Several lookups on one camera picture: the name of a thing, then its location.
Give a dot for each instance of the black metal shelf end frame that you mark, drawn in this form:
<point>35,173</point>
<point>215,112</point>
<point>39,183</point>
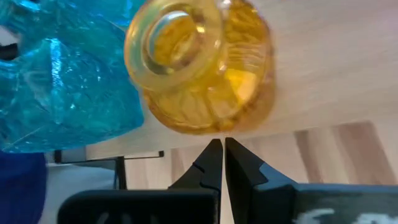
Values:
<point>121,174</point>

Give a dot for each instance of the teal urn-shaped glass vase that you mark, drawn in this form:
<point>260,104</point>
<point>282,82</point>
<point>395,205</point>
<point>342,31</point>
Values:
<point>68,93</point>

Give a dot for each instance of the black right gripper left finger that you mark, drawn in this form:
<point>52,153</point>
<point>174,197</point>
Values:
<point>208,174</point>

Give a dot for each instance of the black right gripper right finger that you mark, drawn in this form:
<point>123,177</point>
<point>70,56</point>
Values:
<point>248,193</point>

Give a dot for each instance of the wooden shelf board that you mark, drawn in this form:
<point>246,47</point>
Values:
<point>326,62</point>

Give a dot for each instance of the yellow large fluted vase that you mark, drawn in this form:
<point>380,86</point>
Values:
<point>202,93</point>

